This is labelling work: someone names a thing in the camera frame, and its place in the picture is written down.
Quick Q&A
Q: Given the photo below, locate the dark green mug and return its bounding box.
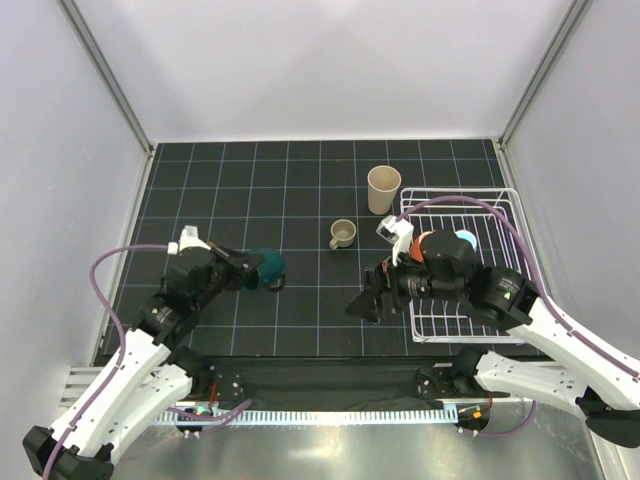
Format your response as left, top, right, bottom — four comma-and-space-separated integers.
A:
250, 248, 286, 293

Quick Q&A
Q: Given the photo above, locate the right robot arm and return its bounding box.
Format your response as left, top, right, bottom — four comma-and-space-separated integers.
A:
345, 230, 639, 448

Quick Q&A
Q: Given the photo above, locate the light blue mug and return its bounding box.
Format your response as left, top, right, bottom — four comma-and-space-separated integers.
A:
455, 229, 478, 251

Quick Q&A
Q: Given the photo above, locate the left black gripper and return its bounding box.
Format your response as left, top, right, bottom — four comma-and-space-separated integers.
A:
193, 240, 264, 310

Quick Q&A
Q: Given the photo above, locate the small grey-beige mug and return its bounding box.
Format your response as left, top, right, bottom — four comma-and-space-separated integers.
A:
329, 219, 357, 250

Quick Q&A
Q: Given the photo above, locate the tall beige cup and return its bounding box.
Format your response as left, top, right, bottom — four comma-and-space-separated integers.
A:
367, 165, 402, 215

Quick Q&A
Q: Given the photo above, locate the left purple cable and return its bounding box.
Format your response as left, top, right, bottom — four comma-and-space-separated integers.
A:
42, 243, 254, 480

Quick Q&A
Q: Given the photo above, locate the white slotted cable duct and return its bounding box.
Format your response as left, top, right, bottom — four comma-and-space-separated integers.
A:
159, 407, 461, 429

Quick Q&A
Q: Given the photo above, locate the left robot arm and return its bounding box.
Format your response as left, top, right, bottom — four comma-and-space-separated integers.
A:
23, 227, 286, 479

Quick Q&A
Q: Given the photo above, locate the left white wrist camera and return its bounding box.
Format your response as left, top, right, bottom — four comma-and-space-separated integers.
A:
167, 225, 211, 255

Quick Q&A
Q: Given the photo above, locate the orange mug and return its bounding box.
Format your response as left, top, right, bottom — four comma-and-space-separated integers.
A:
409, 231, 432, 263

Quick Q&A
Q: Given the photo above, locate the black grid mat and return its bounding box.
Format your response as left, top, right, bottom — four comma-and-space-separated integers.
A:
89, 139, 544, 369

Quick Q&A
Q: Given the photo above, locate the right aluminium frame post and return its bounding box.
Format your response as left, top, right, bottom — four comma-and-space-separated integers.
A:
497, 0, 592, 151

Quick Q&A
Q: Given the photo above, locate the left aluminium frame post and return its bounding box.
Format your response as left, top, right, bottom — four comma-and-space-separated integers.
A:
56, 0, 154, 156

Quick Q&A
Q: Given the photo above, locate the white wire dish rack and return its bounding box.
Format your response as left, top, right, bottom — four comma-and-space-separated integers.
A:
399, 187, 540, 345

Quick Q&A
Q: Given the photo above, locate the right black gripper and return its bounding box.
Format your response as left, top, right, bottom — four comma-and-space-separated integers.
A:
345, 241, 463, 324

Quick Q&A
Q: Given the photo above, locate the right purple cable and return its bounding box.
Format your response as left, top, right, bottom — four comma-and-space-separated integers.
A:
399, 195, 640, 441

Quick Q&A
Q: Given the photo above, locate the aluminium frame post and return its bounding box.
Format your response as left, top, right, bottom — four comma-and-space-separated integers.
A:
56, 0, 154, 156
497, 0, 592, 151

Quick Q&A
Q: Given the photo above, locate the purple cable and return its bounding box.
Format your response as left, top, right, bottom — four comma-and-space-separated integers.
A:
399, 195, 640, 441
42, 243, 254, 480

